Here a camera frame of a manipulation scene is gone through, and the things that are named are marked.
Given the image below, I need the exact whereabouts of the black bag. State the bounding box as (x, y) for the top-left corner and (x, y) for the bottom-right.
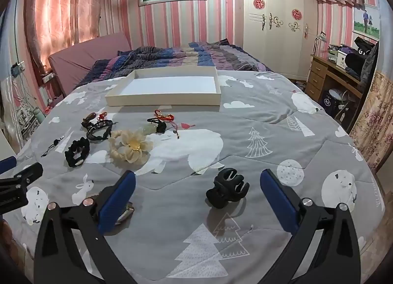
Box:
(343, 36), (377, 80)

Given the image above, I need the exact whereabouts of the black hair claw clip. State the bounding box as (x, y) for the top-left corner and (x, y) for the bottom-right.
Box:
(205, 167), (250, 209)

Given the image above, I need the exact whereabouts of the wooden desk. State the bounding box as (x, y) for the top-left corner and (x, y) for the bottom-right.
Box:
(305, 53), (369, 119)

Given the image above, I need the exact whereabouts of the black lace bracelet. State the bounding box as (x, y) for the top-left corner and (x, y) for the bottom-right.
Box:
(85, 119), (119, 143)

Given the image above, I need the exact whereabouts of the white shallow tray box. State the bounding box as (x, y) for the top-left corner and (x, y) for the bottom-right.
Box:
(105, 66), (222, 107)

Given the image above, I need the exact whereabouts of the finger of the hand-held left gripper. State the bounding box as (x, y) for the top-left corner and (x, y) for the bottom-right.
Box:
(0, 156), (17, 175)
(0, 163), (43, 188)

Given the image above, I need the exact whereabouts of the bed with striped blanket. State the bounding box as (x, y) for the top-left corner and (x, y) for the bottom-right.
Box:
(77, 38), (274, 88)

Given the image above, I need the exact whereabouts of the small round fan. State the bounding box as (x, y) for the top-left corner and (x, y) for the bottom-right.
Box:
(322, 89), (349, 111)

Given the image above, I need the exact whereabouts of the brown pendant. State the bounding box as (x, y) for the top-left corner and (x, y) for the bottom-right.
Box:
(81, 112), (97, 128)

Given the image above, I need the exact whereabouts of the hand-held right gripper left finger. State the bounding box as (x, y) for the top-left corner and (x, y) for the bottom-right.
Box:
(34, 170), (137, 284)

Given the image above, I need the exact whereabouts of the grey printed quilt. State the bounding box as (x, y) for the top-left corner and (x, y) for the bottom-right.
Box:
(6, 70), (386, 284)

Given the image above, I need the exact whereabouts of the small black cord charm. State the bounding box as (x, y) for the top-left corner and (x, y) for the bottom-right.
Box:
(41, 138), (65, 157)

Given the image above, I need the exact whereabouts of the floral cloth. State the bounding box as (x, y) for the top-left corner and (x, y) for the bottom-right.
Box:
(348, 70), (393, 174)

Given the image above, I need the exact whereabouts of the white wardrobe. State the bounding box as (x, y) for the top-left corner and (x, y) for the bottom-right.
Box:
(238, 0), (319, 81)

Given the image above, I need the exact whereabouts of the dark jacket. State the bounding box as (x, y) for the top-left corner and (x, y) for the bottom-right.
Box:
(359, 41), (380, 82)

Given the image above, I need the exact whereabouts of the pink window curtain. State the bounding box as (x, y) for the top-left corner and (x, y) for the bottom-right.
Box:
(23, 0), (104, 64)

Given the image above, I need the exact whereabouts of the pink mattress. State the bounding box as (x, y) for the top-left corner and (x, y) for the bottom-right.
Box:
(47, 32), (133, 98)

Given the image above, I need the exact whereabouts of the small metal hair clip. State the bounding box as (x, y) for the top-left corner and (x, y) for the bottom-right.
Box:
(116, 201), (135, 224)

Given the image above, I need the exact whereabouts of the black scrunchie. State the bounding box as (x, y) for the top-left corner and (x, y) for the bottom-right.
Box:
(64, 137), (91, 168)

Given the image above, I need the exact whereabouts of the wall poster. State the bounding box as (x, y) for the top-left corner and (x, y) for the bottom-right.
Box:
(353, 4), (381, 40)

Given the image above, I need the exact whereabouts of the desk lamp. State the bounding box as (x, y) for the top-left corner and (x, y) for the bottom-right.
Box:
(313, 31), (328, 55)

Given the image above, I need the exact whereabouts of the pale jade pendant red cord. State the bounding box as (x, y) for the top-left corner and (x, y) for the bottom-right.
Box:
(154, 109), (182, 141)

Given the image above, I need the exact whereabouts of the white box on desk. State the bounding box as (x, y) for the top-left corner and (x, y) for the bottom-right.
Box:
(336, 50), (357, 68)

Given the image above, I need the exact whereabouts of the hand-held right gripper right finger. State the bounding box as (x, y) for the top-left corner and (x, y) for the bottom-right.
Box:
(259, 169), (361, 284)

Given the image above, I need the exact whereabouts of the cream flower scrunchie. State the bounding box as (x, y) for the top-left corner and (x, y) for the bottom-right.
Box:
(110, 129), (154, 166)

